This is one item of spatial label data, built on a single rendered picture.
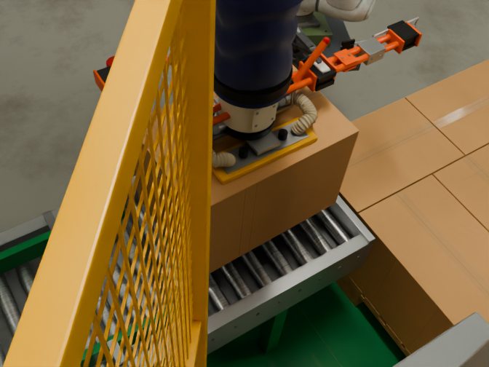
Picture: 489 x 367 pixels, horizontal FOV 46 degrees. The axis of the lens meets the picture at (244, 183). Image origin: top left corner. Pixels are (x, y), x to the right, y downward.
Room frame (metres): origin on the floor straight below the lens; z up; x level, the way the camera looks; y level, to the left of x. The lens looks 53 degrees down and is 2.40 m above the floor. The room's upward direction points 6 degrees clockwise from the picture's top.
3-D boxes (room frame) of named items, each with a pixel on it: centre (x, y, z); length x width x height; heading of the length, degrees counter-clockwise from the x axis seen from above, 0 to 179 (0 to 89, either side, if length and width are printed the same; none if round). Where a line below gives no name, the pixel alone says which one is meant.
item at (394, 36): (1.54, -0.47, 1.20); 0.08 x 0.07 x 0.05; 127
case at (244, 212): (1.20, 0.02, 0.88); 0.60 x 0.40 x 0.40; 129
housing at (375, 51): (1.47, -0.36, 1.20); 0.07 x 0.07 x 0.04; 37
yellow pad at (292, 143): (1.11, -0.04, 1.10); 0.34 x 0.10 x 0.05; 127
